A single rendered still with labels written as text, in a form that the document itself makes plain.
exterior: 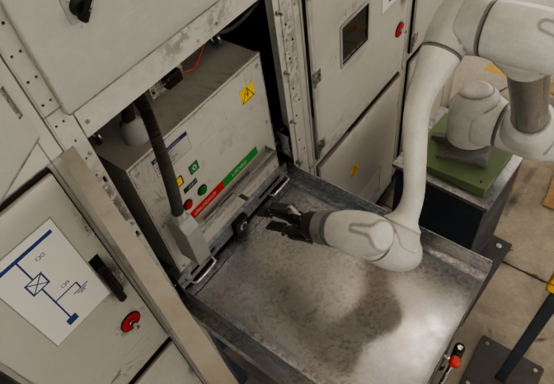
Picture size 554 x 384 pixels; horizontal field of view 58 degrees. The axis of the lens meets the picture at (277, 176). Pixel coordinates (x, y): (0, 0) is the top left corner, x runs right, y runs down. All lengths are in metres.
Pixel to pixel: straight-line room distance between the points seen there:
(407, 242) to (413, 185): 0.14
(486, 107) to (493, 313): 1.07
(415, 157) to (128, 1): 0.73
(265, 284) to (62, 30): 0.96
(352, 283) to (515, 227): 1.40
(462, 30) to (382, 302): 0.76
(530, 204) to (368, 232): 1.82
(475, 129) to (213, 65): 0.91
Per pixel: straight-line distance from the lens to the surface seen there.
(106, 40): 0.94
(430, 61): 1.24
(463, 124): 1.81
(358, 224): 1.15
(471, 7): 1.27
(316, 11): 1.46
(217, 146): 1.38
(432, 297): 1.53
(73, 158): 0.98
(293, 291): 1.53
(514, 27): 1.22
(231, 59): 1.39
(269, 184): 1.69
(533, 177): 3.01
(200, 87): 1.32
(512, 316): 2.53
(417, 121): 1.23
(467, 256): 1.57
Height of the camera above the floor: 2.21
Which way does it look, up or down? 50 degrees down
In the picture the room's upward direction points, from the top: 10 degrees counter-clockwise
